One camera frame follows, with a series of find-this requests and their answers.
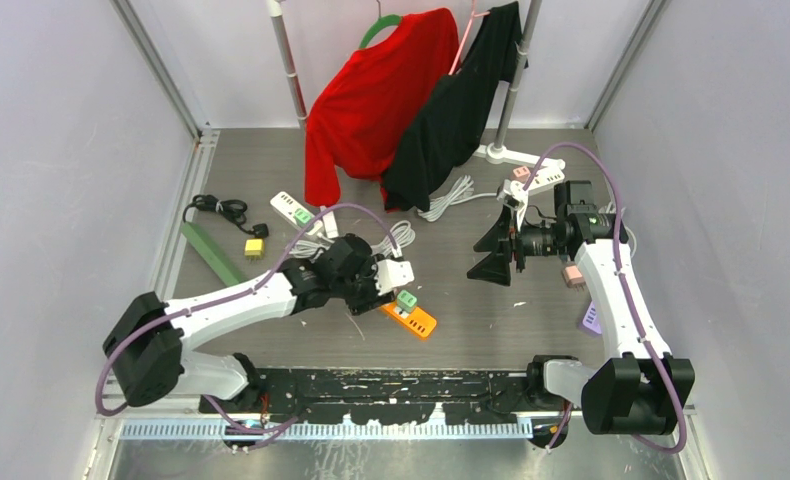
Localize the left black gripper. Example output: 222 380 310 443
331 254 394 314

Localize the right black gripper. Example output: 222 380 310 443
468 203 568 286

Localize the orange power strip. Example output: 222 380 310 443
379 302 437 340

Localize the orange strip white cord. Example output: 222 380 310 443
288 220 417 261

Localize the pink plug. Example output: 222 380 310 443
511 166 531 184
561 265 586 289

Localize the purple power strip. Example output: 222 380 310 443
577 302 602 336

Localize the yellow plug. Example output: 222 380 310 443
243 238 265 260

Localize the purple strip white cord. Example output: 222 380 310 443
605 201 638 250

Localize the green power strip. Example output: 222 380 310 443
180 222 248 287

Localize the green strip black cord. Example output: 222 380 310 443
182 193 270 240

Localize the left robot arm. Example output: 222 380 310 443
96 234 414 416

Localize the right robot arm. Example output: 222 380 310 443
467 180 695 438

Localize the pink plug on white strip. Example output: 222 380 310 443
511 166 531 184

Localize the green plug on white strip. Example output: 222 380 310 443
293 208 314 227

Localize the right white power strip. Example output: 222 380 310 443
527 167 565 195

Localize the white power strip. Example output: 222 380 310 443
269 191 324 238
527 167 565 195

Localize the clothes rack right pole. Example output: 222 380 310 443
474 0 542 168

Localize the clothes rack pole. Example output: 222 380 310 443
265 0 308 133
474 0 542 168

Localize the left white power strip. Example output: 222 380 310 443
269 191 324 238

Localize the black shirt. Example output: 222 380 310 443
382 1 523 211

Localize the red shirt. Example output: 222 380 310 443
304 8 460 207

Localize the pink hanger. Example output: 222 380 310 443
448 0 489 76

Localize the green hanger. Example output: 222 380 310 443
359 14 402 50

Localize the clothes rack left pole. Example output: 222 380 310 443
265 0 308 133

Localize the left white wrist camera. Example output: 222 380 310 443
374 254 415 296

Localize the right white strip cord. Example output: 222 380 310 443
418 174 502 223

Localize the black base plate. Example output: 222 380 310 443
199 368 565 426

